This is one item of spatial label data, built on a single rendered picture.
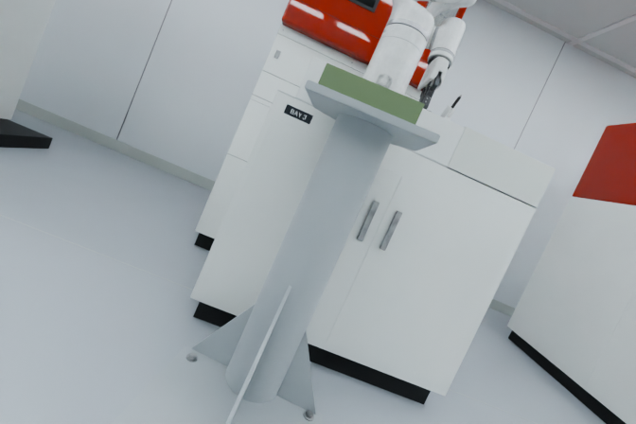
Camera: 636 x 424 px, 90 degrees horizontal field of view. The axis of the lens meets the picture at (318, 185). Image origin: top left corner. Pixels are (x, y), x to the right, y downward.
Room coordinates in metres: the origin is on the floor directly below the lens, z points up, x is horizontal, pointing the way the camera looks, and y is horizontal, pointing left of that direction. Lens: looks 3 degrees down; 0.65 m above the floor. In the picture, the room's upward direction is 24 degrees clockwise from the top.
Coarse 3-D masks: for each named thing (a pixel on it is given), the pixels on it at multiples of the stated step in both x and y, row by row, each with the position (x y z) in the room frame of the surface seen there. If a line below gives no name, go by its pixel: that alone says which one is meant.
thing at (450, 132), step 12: (312, 60) 1.03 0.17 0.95; (312, 72) 1.03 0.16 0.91; (300, 96) 1.03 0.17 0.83; (420, 120) 1.06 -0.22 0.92; (432, 120) 1.07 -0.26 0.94; (444, 120) 1.07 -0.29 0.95; (444, 132) 1.07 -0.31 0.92; (456, 132) 1.08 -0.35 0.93; (444, 144) 1.07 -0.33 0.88; (456, 144) 1.08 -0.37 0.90; (432, 156) 1.07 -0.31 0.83; (444, 156) 1.08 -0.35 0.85
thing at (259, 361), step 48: (336, 96) 0.73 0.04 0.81; (336, 144) 0.82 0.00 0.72; (384, 144) 0.83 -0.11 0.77; (432, 144) 0.74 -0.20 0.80; (336, 192) 0.80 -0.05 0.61; (288, 240) 0.83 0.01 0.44; (336, 240) 0.82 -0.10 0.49; (288, 288) 0.80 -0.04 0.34; (240, 336) 0.89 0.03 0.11; (288, 336) 0.81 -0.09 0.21; (192, 384) 0.78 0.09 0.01; (240, 384) 0.80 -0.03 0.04; (288, 384) 0.86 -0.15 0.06
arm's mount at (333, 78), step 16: (320, 80) 0.76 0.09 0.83; (336, 80) 0.76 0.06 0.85; (352, 80) 0.76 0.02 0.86; (368, 80) 0.75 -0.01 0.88; (352, 96) 0.76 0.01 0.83; (368, 96) 0.75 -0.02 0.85; (384, 96) 0.75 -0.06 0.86; (400, 96) 0.75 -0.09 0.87; (400, 112) 0.75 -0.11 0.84; (416, 112) 0.75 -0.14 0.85
